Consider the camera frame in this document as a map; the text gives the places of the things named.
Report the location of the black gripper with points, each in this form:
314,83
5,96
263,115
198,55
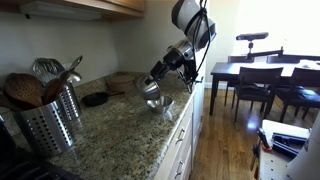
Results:
166,66

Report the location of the small steel bowl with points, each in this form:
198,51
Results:
148,88

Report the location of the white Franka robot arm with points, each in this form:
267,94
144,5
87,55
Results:
188,13

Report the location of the wide steel bowl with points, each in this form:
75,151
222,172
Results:
160,105

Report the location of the stack of wooden trivets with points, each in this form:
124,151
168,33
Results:
120,83

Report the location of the white pantry door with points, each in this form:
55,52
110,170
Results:
200,116

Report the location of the metal ladle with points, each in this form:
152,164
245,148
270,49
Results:
76,63

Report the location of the wooden lower cabinet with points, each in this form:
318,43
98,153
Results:
181,150

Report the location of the wooden cabinet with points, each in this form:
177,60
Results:
100,5
181,150

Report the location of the dark wooden dining table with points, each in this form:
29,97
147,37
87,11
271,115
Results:
233,69

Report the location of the dark wooden dining chair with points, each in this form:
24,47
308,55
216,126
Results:
283,59
256,85
233,60
301,90

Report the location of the small perforated steel utensil holder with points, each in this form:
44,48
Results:
71,101

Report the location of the wooden upper cabinet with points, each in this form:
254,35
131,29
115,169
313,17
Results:
100,5

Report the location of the dark wooden spoon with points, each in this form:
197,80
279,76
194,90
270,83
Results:
53,88

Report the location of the under-cabinet light bar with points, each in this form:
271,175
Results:
60,10

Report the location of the large perforated steel utensil holder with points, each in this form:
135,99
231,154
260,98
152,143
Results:
46,128

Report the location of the wooden slotted spoon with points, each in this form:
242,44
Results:
23,88

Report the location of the black bar clamp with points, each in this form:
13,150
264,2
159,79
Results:
255,160

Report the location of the black tool case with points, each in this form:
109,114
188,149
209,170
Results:
288,143

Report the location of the perforated workbench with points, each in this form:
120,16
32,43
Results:
280,160

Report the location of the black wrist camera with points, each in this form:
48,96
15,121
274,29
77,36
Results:
189,71

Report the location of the black stereo camera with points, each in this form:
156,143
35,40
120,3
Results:
252,36

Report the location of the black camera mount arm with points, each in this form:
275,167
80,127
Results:
263,53

